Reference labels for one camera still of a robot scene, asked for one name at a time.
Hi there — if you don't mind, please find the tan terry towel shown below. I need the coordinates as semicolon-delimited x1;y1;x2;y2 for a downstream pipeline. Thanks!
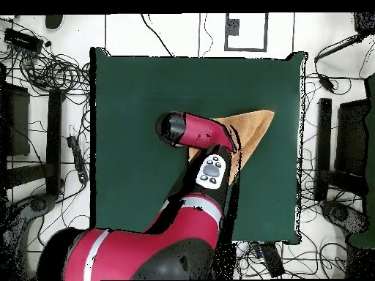
187;108;276;186

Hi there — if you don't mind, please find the short black bar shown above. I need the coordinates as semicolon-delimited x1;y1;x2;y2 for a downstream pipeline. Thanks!
314;97;334;202

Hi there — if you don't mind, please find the black power adapter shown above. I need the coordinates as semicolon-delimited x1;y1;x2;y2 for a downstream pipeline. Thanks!
317;73;337;92

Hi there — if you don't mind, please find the large black box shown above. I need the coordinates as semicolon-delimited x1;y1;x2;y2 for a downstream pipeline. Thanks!
334;98;371;191

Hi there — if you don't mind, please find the black power strip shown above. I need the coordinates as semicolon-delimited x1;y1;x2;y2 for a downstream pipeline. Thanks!
257;241;286;279
66;135;89;185

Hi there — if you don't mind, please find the dark oval disc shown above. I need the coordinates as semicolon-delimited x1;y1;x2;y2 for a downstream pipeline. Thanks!
44;14;65;31

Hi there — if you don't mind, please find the black network switch box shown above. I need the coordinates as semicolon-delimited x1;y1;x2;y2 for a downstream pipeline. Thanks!
3;27;45;54

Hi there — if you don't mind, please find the long black bar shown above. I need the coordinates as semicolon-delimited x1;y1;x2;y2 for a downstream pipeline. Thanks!
45;89;63;196

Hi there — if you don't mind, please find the dark green table cloth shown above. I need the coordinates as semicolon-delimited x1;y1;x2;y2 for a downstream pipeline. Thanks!
89;46;309;246

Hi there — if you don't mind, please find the dark flat box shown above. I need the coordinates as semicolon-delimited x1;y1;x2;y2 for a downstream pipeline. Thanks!
0;83;31;157

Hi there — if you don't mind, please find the black cable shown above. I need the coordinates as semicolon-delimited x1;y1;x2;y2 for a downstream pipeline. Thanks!
140;13;176;58

